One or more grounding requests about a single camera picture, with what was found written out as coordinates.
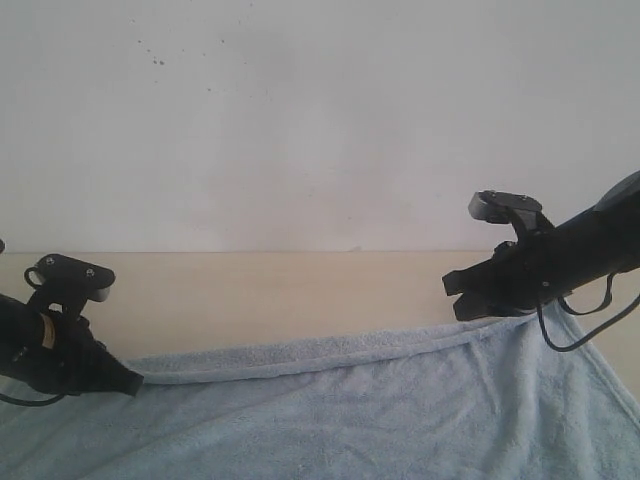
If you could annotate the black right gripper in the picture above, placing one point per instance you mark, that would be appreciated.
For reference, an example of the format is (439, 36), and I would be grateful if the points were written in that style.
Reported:
(538, 268)

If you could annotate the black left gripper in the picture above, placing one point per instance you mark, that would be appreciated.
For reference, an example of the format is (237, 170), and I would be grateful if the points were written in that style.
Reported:
(55, 356)

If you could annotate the light blue fleece towel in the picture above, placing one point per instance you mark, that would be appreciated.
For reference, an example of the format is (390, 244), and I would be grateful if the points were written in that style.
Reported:
(486, 400)

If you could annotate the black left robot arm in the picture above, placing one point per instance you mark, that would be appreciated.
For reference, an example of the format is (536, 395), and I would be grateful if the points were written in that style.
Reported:
(7, 338)

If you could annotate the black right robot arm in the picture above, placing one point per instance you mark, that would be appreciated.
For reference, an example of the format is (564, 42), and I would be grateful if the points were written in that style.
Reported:
(606, 235)

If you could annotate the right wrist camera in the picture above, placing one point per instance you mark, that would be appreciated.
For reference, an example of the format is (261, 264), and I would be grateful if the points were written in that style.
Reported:
(496, 207)

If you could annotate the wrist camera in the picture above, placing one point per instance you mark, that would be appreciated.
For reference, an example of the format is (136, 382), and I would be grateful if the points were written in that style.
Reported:
(496, 207)
(72, 275)

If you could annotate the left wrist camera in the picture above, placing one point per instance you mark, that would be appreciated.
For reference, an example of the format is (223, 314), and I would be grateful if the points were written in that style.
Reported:
(72, 275)

